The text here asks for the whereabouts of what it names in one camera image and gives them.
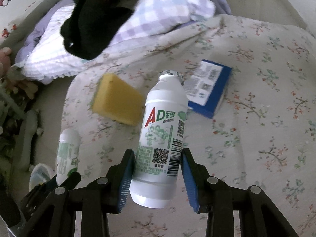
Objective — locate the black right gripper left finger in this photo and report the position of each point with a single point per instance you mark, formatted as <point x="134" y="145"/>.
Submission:
<point x="56" y="216"/>

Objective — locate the grey office chair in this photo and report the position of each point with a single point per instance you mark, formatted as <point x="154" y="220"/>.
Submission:
<point x="19" y="122"/>

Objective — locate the purple checkered white quilt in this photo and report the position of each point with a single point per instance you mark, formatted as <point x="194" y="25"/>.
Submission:
<point x="44" y="58"/>

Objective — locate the white round trash bin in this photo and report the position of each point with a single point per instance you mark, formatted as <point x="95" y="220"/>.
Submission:
<point x="40" y="174"/>

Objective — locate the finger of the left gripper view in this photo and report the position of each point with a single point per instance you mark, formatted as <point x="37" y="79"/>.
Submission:
<point x="39" y="193"/>

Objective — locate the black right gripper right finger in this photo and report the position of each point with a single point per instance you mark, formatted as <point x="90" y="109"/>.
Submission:
<point x="258" y="215"/>

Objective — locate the black garment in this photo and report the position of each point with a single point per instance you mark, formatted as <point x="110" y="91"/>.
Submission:
<point x="91" y="26"/>

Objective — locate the yellow green sponge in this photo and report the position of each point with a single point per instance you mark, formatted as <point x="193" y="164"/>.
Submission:
<point x="117" y="100"/>

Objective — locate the white AD milk bottle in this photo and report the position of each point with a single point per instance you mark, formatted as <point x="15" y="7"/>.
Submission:
<point x="153" y="183"/>

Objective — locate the blue snack box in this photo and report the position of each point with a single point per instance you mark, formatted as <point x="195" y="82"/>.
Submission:
<point x="206" y="87"/>

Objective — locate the floral bed sheet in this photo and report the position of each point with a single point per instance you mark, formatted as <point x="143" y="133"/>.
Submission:
<point x="263" y="132"/>

